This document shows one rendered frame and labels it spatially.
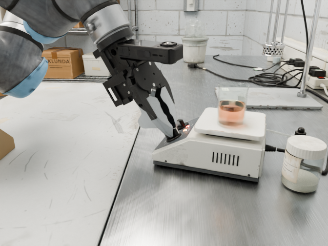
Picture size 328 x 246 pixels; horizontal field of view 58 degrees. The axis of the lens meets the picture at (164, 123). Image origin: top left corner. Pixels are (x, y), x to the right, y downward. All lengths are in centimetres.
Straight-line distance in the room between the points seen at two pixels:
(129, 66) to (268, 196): 32
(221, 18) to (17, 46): 243
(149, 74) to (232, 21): 249
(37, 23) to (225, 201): 46
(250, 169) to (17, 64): 53
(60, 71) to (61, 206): 237
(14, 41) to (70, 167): 31
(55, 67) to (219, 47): 153
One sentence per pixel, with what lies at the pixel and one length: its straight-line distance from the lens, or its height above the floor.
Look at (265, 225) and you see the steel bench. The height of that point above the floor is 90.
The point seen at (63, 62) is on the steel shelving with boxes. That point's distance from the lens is 279.
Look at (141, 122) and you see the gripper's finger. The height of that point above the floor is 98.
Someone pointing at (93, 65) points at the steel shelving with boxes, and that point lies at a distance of 282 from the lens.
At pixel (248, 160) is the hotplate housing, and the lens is 52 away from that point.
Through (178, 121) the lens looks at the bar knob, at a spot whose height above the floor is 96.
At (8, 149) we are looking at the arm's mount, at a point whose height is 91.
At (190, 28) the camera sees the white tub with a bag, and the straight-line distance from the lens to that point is 156.
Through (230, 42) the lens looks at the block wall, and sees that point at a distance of 302.
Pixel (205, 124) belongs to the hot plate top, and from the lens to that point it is 54.
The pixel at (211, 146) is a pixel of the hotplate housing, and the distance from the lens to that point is 52.
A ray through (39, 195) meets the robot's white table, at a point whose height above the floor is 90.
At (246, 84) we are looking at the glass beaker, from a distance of 54.
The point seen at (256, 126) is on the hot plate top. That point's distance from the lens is 55.
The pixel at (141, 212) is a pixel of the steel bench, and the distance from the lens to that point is 46.
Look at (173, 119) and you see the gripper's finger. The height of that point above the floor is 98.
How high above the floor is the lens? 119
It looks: 22 degrees down
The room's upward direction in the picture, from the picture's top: straight up
